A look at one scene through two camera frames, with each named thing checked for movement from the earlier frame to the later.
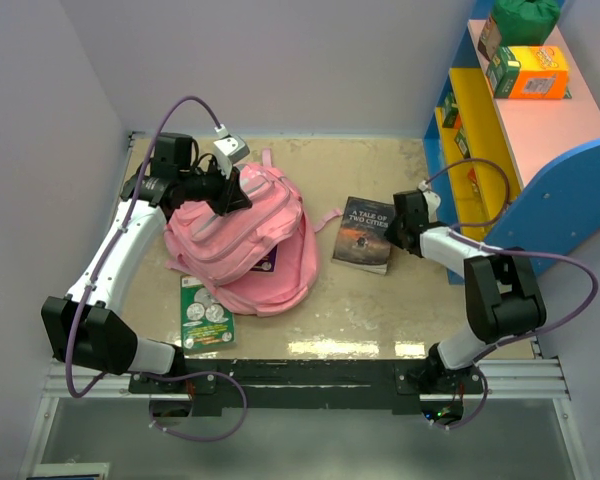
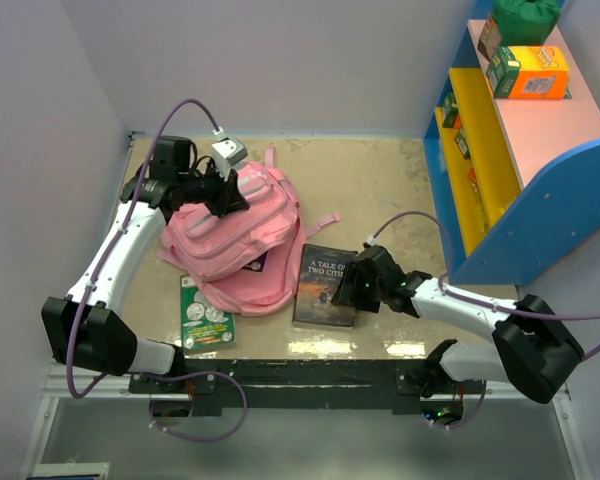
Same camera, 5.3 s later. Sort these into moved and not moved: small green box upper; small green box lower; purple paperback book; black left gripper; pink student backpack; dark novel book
Moved: purple paperback book; dark novel book
Not moved: small green box upper; pink student backpack; small green box lower; black left gripper
